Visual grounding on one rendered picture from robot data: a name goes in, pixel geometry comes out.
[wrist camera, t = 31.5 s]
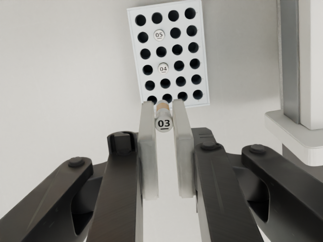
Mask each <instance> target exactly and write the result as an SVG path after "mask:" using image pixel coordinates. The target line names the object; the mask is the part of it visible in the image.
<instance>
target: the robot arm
mask: <svg viewBox="0 0 323 242"><path fill-rule="evenodd" d="M172 111H173V128H174V148H175V159H176V169H177V179H178V190H179V196H181V197H182V198H193V196H194V195H195V196H196V213H198V217H199V226H200V233H201V240H202V242H264V240H263V237H262V235H261V233H260V230H259V228H260V229H261V230H262V231H263V233H264V234H265V235H266V236H267V238H268V239H269V240H270V241H271V242H323V183H322V182H321V181H319V180H318V179H316V178H315V177H313V176H312V175H310V174H309V173H307V172H306V171H304V170H303V169H301V168H300V167H299V166H297V165H296V164H294V163H293V162H291V161H290V160H288V159H287V158H285V157H284V156H282V155H281V154H279V153H278V152H276V151H275V150H273V149H272V148H270V147H268V146H264V145H261V144H253V145H247V146H245V147H243V148H242V150H241V155H240V154H231V153H227V152H226V151H225V148H224V146H223V145H222V144H220V143H217V142H216V140H215V138H214V135H213V133H212V131H211V130H210V129H208V128H207V127H199V128H191V127H190V123H189V120H188V116H187V112H186V108H185V105H184V101H183V100H182V99H174V100H173V101H172ZM107 143H108V150H109V156H108V160H107V161H105V162H103V163H99V164H96V165H93V164H92V160H91V159H90V158H88V157H73V158H71V159H69V160H66V161H65V162H63V163H62V164H61V165H60V166H59V167H57V168H56V169H55V170H54V171H53V172H52V173H51V174H50V175H49V176H47V177H46V178H45V179H44V180H43V181H42V182H41V183H40V184H39V185H38V186H36V187H35V188H34V189H33V190H32V191H31V192H30V193H29V194H28V195H26V196H25V197H24V198H23V199H22V200H21V201H20V202H19V203H18V204H17V205H15V206H14V207H13V208H12V209H11V210H10V211H9V212H8V213H7V214H5V215H4V216H3V217H2V218H1V219H0V242H84V240H85V238H86V237H87V239H86V242H143V199H145V200H146V201H150V200H157V198H159V181H158V161H157V142H156V129H155V116H154V104H153V102H152V101H144V102H143V103H142V106H141V115H140V123H139V131H138V132H136V133H135V132H132V131H119V132H115V133H111V134H109V135H108V136H107ZM258 227H259V228H258Z"/></svg>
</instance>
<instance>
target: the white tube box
mask: <svg viewBox="0 0 323 242"><path fill-rule="evenodd" d="M127 15H128V21H129V28H130V34H131V40H132V46H133V53H134V59H135V65H136V72H137V80H138V86H139V92H140V98H141V104H142V103H143V102H144V101H152V102H153V104H154V112H156V104H157V102H158V101H160V100H165V101H167V102H168V104H169V107H170V110H172V101H173V100H174V99H182V100H183V101H184V105H185V108H192V107H200V106H208V105H210V97H209V85H208V73H207V62H206V50H205V38H204V27H203V15H202V3H201V0H182V1H175V2H168V3H161V4H154V5H147V6H140V7H133V8H127ZM157 30H162V31H163V32H164V34H165V36H164V39H163V40H162V41H157V40H155V38H154V32H155V31H157ZM163 62H164V63H166V64H167V65H168V67H169V71H168V73H167V74H164V75H163V74H160V73H159V71H158V67H159V64H160V63H163Z"/></svg>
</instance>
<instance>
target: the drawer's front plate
mask: <svg viewBox="0 0 323 242"><path fill-rule="evenodd" d="M264 117H265V127H266V128H267V129H268V130H269V131H270V132H271V133H272V134H273V135H274V136H275V137H276V138H277V139H278V140H279V141H281V142H282V143H283V144H284V145H285V146H286V147H287V148H288V149H289V150H290V151H291V152H292V153H293V154H295V155H296V156H297V157H298V158H299V159H300V160H301V161H302V162H303V163H304V164H306V165H308V166H321V165H323V128H322V129H316V130H310V129H308V128H307V127H305V126H304V125H302V124H301V123H300V124H297V123H295V122H294V121H293V120H291V119H290V118H289V117H287V116H286V115H284V109H280V110H274V111H268V112H266V113H265V114H264Z"/></svg>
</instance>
